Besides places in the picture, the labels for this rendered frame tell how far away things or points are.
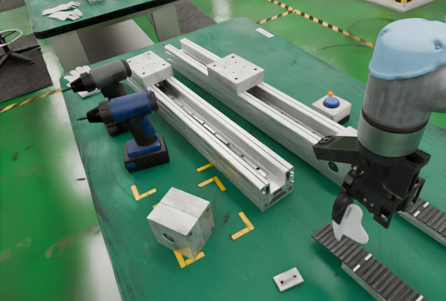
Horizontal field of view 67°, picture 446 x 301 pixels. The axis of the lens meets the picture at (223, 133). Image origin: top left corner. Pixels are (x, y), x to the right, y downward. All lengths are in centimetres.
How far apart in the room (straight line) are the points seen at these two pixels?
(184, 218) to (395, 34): 50
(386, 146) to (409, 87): 9
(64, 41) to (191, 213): 176
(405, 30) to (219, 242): 56
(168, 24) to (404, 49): 211
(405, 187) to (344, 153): 9
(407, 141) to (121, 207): 67
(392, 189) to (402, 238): 32
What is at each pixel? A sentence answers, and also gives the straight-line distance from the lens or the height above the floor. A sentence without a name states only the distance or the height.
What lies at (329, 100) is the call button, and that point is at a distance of 101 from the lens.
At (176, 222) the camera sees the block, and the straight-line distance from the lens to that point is 70.
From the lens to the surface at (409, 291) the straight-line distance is 72.
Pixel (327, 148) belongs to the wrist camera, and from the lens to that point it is 55.
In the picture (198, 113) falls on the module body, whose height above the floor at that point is 83.
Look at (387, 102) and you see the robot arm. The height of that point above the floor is 120.
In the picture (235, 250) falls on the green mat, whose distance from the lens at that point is 76.
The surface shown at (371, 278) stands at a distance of 71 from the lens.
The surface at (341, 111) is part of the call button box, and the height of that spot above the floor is 84.
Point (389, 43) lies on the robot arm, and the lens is 39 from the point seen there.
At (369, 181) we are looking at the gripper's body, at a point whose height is 105.
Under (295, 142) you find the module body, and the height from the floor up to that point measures 83.
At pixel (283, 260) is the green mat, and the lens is 74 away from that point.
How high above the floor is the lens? 143
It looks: 40 degrees down
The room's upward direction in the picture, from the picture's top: 9 degrees counter-clockwise
